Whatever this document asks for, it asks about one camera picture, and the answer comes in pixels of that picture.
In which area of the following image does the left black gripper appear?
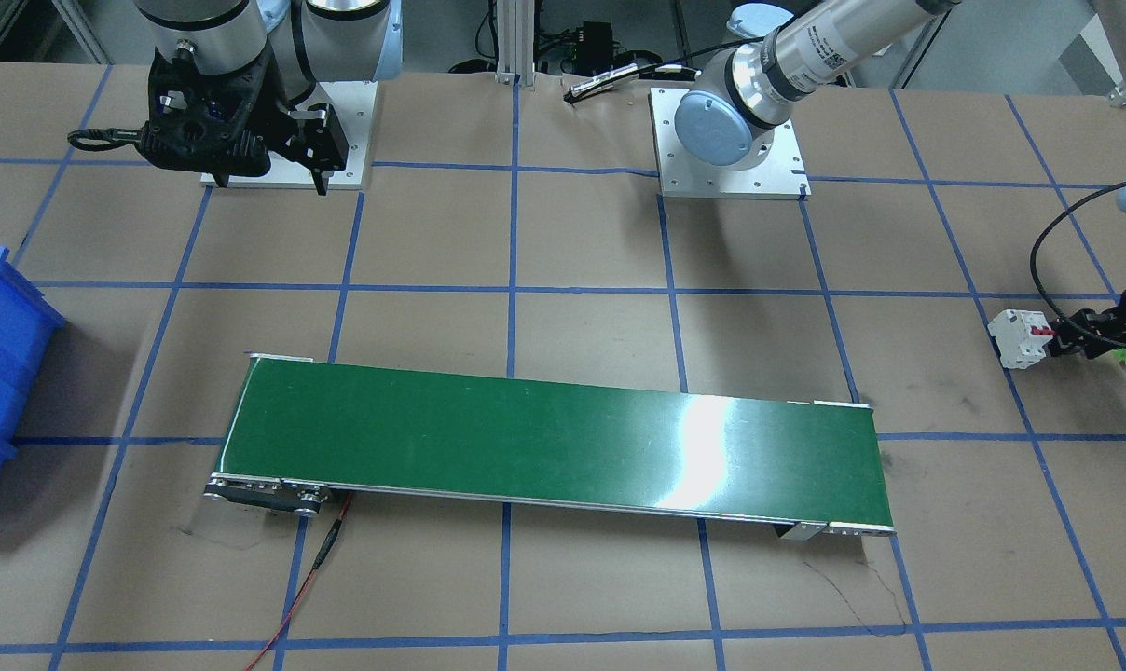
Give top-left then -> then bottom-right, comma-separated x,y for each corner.
1048,290 -> 1126,360

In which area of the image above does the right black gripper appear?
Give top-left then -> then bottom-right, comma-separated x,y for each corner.
143,47 -> 349,197

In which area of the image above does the white red circuit breaker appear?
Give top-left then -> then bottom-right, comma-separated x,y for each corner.
986,308 -> 1056,370

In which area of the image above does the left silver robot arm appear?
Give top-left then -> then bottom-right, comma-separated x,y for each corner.
671,1 -> 1126,369

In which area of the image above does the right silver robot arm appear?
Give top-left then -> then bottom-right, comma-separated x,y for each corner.
134,1 -> 403,194

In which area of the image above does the green conveyor belt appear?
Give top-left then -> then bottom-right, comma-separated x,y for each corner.
205,355 -> 895,540

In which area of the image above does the black power adapter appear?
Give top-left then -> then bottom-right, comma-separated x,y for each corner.
569,21 -> 615,75

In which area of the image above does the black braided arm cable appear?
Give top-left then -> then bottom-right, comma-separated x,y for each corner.
1031,185 -> 1126,322

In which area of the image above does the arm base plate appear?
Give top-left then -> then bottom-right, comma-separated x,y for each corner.
199,81 -> 379,191
649,88 -> 813,199

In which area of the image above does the aluminium frame post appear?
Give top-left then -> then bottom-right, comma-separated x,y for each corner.
495,0 -> 537,88

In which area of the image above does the red black conveyor cable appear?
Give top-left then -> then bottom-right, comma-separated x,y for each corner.
244,492 -> 357,671

